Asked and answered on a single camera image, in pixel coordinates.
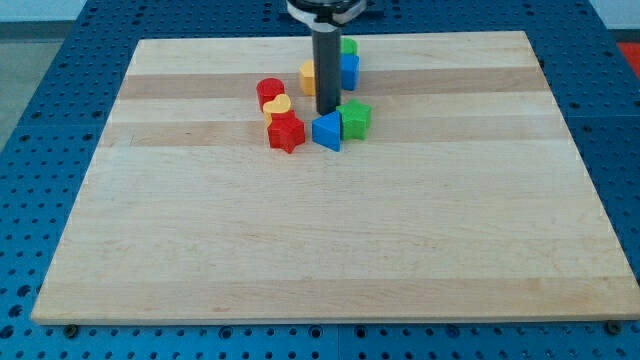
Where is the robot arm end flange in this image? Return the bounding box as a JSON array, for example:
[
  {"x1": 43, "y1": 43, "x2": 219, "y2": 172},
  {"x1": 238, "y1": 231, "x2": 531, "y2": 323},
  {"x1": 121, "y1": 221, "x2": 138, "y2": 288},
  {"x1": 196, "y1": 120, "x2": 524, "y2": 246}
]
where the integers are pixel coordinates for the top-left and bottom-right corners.
[{"x1": 286, "y1": 0, "x2": 367, "y2": 27}]

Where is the green circle block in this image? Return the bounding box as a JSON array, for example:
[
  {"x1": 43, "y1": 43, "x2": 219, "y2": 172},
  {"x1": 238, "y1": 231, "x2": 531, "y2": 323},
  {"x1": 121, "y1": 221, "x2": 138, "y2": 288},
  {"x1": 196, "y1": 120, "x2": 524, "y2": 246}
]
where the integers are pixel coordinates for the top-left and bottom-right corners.
[{"x1": 341, "y1": 37, "x2": 358, "y2": 56}]

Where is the blue triangle block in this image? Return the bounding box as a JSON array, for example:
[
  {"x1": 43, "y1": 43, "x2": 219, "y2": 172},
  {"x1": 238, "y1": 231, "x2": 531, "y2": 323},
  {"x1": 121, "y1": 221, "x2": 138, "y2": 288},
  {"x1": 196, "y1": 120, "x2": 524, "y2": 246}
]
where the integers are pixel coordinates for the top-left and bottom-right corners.
[{"x1": 311, "y1": 111, "x2": 341, "y2": 152}]

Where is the red star block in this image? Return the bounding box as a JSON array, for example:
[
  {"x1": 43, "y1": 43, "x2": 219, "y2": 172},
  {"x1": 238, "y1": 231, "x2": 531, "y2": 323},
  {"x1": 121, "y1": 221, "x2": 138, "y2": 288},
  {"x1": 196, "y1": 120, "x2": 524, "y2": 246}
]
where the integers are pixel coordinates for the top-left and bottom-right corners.
[{"x1": 267, "y1": 110, "x2": 306, "y2": 153}]

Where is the green star block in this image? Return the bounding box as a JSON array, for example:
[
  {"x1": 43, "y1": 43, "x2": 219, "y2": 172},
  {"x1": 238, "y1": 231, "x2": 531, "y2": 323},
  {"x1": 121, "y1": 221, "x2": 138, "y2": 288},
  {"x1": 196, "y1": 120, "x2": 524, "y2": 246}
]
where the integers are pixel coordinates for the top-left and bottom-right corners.
[{"x1": 337, "y1": 99, "x2": 372, "y2": 140}]

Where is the yellow heart block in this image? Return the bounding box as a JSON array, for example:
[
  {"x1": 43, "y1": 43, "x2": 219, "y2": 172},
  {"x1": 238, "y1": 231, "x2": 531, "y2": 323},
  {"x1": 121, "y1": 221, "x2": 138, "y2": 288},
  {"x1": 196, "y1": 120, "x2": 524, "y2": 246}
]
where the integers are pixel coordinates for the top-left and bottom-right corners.
[{"x1": 262, "y1": 94, "x2": 292, "y2": 127}]

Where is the red cylinder block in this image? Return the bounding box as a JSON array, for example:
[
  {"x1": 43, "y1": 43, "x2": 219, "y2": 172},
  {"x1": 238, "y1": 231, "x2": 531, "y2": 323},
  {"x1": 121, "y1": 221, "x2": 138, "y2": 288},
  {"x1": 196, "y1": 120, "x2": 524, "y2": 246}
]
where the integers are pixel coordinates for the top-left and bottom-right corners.
[{"x1": 256, "y1": 77, "x2": 285, "y2": 110}]

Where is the yellow hexagon block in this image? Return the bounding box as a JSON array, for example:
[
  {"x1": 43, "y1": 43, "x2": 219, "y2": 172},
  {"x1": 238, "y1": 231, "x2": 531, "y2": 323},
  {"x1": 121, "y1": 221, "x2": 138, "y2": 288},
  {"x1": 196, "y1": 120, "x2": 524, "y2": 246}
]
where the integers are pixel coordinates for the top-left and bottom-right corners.
[{"x1": 298, "y1": 60, "x2": 316, "y2": 96}]

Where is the blue pentagon block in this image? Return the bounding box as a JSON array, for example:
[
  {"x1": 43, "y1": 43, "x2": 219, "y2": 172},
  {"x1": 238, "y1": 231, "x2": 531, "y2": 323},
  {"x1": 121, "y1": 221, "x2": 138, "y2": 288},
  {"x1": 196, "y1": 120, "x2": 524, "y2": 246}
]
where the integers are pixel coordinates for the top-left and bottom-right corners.
[{"x1": 340, "y1": 54, "x2": 360, "y2": 91}]

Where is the dark cylindrical pointer rod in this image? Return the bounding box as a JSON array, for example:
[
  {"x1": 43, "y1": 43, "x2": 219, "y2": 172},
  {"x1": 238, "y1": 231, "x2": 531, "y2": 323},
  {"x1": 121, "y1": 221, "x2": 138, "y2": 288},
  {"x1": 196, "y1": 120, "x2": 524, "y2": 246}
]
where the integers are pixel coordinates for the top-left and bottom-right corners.
[{"x1": 312, "y1": 23, "x2": 341, "y2": 115}]

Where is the wooden board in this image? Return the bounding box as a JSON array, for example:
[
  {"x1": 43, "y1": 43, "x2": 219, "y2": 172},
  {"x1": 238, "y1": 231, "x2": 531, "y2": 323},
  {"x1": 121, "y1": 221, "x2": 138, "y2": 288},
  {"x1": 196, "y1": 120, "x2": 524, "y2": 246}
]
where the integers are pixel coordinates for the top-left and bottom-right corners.
[{"x1": 31, "y1": 31, "x2": 639, "y2": 325}]

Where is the left black screw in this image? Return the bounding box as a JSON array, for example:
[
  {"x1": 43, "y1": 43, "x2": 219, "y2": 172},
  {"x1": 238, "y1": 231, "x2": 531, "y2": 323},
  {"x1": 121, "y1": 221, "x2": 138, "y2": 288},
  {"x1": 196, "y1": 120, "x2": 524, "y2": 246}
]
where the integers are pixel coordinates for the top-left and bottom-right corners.
[{"x1": 63, "y1": 324, "x2": 79, "y2": 339}]

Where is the black screw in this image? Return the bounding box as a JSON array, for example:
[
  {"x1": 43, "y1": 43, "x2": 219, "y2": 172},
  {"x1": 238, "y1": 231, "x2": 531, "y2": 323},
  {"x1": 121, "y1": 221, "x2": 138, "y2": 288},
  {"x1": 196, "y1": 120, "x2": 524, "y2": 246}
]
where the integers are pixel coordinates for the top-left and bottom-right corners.
[
  {"x1": 605, "y1": 320, "x2": 623, "y2": 336},
  {"x1": 63, "y1": 324, "x2": 79, "y2": 339}
]

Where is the right black screw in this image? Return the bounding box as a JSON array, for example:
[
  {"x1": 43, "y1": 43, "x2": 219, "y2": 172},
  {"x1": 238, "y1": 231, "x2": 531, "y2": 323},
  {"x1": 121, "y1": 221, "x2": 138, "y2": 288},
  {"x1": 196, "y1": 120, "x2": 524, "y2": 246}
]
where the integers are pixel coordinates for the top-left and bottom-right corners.
[{"x1": 605, "y1": 320, "x2": 623, "y2": 336}]

